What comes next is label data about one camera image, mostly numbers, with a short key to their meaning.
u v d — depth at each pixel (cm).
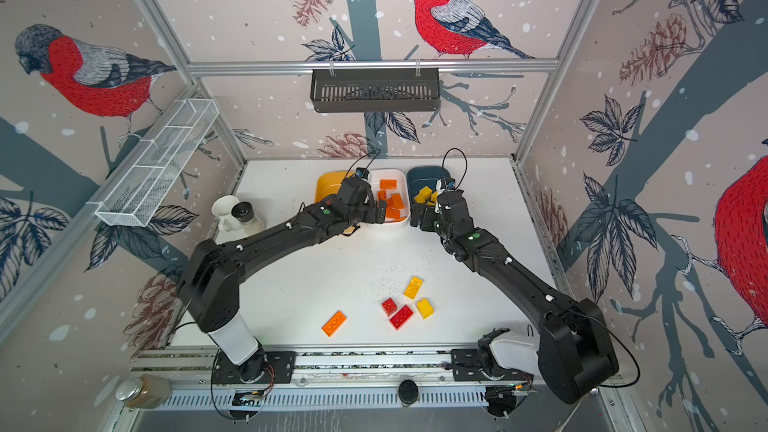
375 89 107
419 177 113
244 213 92
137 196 71
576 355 40
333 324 80
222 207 95
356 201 68
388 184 111
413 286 87
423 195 107
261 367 70
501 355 62
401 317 81
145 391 64
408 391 63
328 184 110
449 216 62
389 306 80
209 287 45
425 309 82
